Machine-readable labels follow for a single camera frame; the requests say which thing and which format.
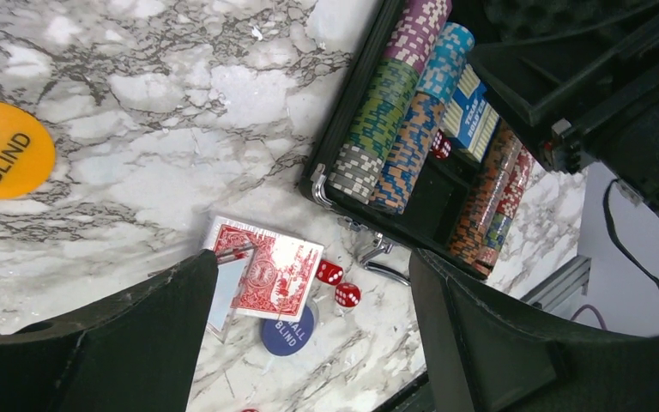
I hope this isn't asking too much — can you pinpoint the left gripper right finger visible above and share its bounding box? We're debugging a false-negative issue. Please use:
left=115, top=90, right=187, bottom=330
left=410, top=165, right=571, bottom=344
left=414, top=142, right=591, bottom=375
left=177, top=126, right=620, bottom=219
left=409, top=250, right=659, bottom=411

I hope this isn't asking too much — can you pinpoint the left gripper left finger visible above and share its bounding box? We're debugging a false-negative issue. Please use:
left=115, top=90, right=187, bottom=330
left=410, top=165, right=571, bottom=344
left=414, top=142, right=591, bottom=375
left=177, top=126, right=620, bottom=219
left=0, top=251, right=218, bottom=411

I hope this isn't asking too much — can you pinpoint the red playing card deck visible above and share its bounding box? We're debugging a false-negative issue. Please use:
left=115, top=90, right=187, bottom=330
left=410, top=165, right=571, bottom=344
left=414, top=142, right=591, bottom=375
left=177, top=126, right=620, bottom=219
left=204, top=215, right=324, bottom=322

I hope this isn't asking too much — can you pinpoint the grey chip stack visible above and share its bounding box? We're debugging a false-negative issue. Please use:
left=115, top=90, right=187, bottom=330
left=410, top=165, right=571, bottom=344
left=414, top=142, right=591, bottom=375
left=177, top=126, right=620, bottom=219
left=328, top=143, right=384, bottom=204

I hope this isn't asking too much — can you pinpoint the brown chip stack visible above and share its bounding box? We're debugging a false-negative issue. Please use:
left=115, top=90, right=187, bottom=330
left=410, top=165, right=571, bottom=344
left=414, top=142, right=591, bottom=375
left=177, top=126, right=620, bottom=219
left=369, top=92, right=444, bottom=215

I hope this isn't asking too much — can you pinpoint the light blue chip stack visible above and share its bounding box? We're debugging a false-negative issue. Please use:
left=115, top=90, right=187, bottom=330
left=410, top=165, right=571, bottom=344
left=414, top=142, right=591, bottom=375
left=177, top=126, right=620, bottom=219
left=416, top=21, right=475, bottom=105

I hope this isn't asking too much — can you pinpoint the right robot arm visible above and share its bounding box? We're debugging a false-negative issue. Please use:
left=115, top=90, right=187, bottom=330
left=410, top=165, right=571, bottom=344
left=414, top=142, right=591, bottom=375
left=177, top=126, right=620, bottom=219
left=469, top=1, right=659, bottom=218

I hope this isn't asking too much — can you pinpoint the blue dealer button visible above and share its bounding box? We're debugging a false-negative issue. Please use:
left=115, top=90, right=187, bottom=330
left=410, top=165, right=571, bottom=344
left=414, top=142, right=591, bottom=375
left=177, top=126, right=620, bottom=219
left=260, top=306, right=316, bottom=356

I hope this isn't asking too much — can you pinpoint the red die middle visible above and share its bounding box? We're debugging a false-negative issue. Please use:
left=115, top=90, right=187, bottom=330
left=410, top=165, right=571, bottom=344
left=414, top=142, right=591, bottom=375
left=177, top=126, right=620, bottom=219
left=334, top=282, right=361, bottom=308

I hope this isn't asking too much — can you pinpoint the red die upper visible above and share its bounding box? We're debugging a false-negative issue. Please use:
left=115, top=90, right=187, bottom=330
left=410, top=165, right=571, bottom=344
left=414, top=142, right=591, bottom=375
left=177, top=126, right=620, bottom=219
left=315, top=259, right=344, bottom=286

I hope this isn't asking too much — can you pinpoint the orange chip row in case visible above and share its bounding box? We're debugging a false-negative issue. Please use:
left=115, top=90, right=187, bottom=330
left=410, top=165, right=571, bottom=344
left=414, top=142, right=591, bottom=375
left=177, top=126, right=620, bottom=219
left=449, top=120, right=522, bottom=264

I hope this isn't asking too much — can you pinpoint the red chip row in case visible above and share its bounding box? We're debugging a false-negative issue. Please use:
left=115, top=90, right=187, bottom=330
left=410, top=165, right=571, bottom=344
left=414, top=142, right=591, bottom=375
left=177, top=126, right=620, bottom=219
left=474, top=147, right=535, bottom=277

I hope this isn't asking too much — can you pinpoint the red die in case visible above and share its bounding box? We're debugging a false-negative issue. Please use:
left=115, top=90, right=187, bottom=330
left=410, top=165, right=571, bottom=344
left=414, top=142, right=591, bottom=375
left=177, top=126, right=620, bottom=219
left=431, top=130, right=452, bottom=160

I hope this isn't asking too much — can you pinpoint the black poker case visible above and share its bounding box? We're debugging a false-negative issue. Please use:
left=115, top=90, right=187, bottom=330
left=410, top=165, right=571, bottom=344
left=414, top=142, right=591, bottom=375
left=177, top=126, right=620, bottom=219
left=299, top=1, right=535, bottom=282

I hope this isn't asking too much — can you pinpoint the blue white card deck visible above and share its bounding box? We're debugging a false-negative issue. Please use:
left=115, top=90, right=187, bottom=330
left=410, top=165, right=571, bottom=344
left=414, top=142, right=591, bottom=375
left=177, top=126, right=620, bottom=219
left=441, top=64, right=499, bottom=162

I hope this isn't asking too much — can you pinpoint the orange dealer button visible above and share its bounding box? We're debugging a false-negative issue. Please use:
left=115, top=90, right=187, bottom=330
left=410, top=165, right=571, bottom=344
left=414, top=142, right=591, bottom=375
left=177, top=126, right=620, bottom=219
left=0, top=102, right=56, bottom=199

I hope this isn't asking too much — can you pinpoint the green chip stack in case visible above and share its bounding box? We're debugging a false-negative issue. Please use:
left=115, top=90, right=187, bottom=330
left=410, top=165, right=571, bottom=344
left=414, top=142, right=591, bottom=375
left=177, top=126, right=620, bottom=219
left=348, top=58, right=419, bottom=160

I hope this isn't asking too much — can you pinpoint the purple chip stack in case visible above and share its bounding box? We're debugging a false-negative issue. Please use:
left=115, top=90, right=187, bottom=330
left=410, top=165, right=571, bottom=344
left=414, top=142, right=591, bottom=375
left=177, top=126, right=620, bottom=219
left=383, top=0, right=452, bottom=75

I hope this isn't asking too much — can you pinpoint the black mounting rail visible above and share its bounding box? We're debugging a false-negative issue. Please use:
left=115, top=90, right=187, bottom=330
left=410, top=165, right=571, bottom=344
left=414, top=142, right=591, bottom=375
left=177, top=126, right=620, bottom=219
left=520, top=255, right=591, bottom=317

